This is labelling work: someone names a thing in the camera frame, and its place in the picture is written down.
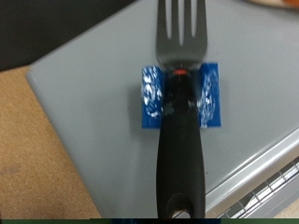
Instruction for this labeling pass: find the black slotted spatula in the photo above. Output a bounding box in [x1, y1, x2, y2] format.
[154, 0, 209, 218]

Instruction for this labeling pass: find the silver toaster oven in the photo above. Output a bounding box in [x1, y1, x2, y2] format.
[25, 0, 299, 218]

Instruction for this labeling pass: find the metal oven rack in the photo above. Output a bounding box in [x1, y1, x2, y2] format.
[218, 155, 299, 218]

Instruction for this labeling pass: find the round wooden cutting board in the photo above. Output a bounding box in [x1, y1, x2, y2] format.
[247, 0, 299, 9]

